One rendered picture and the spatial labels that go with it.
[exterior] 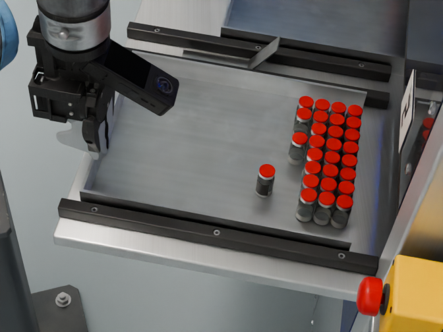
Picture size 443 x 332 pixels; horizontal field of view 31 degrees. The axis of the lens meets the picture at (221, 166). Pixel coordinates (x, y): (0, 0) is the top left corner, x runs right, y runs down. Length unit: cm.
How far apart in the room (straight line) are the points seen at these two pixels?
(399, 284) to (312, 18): 59
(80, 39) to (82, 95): 9
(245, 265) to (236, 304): 98
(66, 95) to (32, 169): 131
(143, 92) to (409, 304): 36
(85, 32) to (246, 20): 48
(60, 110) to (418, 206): 42
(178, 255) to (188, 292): 99
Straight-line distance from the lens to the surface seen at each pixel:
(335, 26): 130
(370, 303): 84
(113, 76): 90
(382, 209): 107
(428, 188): 80
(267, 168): 102
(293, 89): 116
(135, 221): 100
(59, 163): 222
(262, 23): 128
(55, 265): 204
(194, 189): 105
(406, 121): 98
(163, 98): 92
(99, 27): 86
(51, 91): 92
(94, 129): 94
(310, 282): 99
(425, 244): 87
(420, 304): 83
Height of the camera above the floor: 172
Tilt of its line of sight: 51 degrees down
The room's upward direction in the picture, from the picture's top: 6 degrees clockwise
